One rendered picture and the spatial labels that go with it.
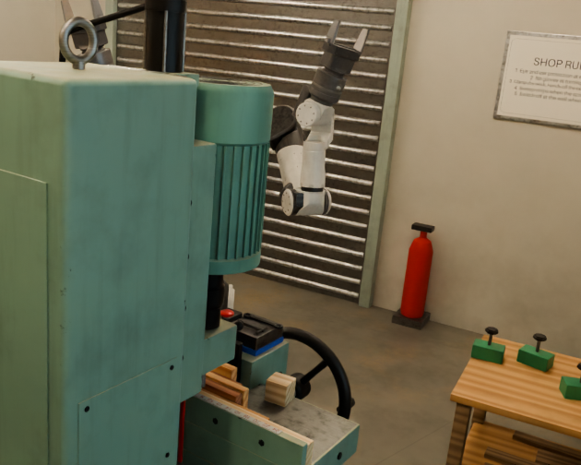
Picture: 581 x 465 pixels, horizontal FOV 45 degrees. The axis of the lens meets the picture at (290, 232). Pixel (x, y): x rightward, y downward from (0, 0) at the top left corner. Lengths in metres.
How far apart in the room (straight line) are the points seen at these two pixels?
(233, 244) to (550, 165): 3.01
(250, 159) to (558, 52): 2.98
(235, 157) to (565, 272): 3.17
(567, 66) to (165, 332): 3.20
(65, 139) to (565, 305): 3.58
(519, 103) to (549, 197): 0.53
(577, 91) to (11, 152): 3.36
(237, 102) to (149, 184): 0.24
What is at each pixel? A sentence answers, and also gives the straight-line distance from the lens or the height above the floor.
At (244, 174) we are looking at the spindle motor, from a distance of 1.12.
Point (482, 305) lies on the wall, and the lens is 4.23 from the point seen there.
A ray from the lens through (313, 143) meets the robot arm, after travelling 1.96.
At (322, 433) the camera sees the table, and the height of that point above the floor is 0.90.
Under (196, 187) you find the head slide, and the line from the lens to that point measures 1.05.
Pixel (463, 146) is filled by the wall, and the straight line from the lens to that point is 4.07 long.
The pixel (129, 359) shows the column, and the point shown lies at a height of 1.15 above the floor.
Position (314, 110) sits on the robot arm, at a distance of 1.92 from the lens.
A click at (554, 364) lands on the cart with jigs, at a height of 0.53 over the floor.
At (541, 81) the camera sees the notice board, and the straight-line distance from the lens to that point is 3.96.
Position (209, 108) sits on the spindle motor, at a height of 1.47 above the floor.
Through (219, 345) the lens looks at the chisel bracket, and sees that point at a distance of 1.27.
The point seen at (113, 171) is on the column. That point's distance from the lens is 0.87.
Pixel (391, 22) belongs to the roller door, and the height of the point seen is 1.70.
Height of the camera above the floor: 1.59
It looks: 16 degrees down
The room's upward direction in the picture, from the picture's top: 5 degrees clockwise
